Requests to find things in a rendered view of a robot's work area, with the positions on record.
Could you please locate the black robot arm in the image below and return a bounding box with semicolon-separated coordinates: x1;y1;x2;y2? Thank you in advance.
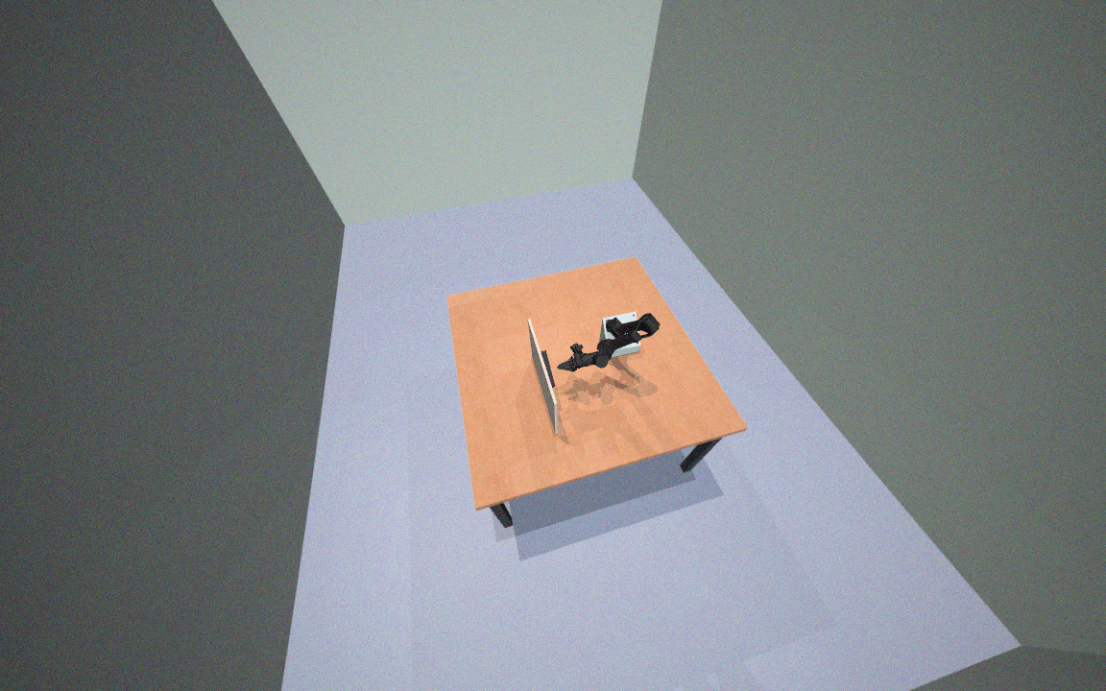
570;313;660;369

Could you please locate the black picture frame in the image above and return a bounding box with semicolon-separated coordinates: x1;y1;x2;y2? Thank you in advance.
541;350;555;389

